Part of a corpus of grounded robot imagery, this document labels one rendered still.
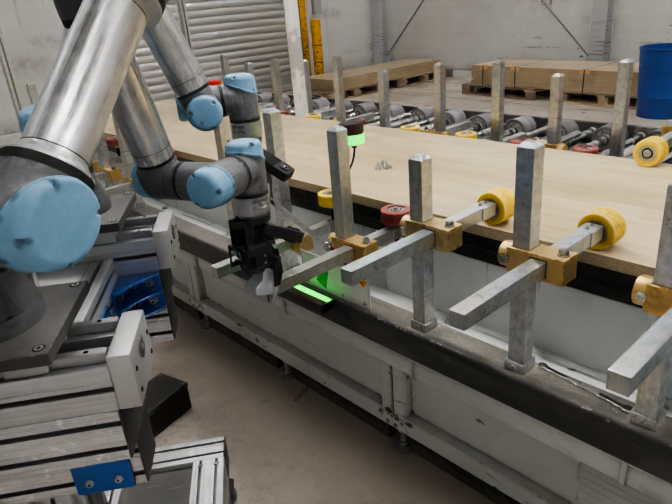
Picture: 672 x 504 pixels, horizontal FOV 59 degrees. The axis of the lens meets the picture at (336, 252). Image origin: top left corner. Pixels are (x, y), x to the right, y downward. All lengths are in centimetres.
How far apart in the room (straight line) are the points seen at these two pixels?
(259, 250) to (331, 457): 106
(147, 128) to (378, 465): 137
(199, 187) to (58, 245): 39
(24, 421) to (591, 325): 110
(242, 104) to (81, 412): 81
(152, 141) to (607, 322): 99
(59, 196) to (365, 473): 152
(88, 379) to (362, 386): 135
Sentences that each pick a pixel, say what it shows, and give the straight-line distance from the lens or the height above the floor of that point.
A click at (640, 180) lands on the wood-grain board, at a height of 90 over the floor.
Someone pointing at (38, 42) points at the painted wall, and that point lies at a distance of 902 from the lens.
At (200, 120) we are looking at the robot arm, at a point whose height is 121.
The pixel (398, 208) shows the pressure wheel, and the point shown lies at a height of 91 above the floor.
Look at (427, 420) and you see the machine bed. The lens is 196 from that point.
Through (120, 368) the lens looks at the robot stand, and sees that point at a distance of 89.
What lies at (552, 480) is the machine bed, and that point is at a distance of 177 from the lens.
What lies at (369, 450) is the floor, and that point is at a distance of 212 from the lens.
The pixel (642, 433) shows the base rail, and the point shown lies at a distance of 118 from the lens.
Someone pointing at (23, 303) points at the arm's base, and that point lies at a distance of 92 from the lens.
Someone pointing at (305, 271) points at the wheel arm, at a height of 86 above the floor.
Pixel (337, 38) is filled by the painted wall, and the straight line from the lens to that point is 1128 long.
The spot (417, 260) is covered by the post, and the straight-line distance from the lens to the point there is 131.
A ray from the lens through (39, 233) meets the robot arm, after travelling 75.
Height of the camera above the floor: 142
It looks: 23 degrees down
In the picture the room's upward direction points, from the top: 5 degrees counter-clockwise
